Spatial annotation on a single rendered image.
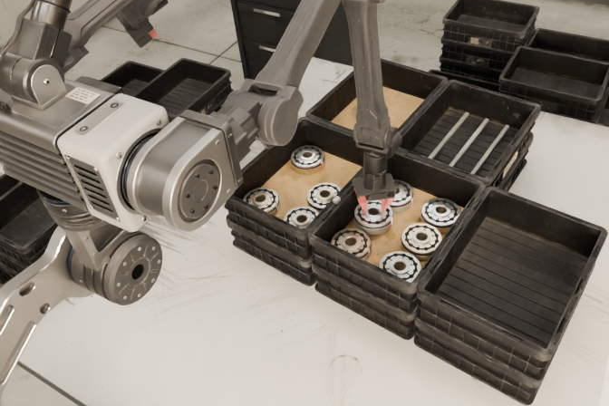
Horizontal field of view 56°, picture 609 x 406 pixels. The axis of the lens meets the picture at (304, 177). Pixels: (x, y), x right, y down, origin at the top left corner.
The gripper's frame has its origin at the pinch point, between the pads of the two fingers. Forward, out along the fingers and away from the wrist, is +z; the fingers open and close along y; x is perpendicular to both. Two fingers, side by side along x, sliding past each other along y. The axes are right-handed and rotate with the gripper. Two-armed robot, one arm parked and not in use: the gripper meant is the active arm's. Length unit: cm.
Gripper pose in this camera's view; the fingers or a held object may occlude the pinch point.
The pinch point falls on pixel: (373, 209)
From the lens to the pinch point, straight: 152.7
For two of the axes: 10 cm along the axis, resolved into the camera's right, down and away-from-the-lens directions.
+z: 0.5, 7.7, 6.4
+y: -9.9, 1.4, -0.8
